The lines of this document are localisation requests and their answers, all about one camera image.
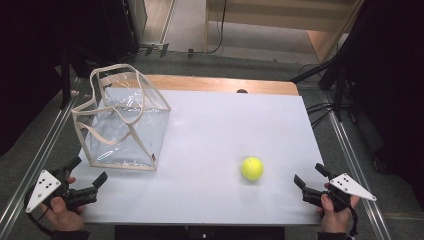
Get black tripod stand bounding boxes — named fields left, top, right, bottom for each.
left=289, top=54, right=356, bottom=123

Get black hanging cable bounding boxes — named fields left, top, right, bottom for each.
left=203, top=0, right=228, bottom=55

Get person's left hand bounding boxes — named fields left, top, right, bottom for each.
left=39, top=176, right=87, bottom=233

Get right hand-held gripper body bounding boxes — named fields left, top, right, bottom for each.
left=301, top=171, right=378, bottom=213

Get yellow tennis ball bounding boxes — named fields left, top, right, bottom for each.
left=240, top=156, right=265, bottom=182

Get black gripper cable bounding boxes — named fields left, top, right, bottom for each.
left=346, top=204, right=360, bottom=238
left=23, top=186, right=55, bottom=236

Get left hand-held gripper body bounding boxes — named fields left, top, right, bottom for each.
left=25, top=166, right=99, bottom=214

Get black metal stand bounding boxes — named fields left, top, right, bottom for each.
left=59, top=46, right=73, bottom=110

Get aluminium floor rail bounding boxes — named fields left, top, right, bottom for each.
left=319, top=89, right=392, bottom=240
left=0, top=77, right=84, bottom=234

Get black floor cables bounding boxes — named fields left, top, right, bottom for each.
left=304, top=63, right=338, bottom=130

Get clear plastic tote bag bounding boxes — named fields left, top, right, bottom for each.
left=70, top=63, right=172, bottom=172

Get person's right hand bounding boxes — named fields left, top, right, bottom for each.
left=315, top=182, right=361, bottom=234

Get white table sheet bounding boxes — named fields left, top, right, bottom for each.
left=70, top=87, right=325, bottom=226

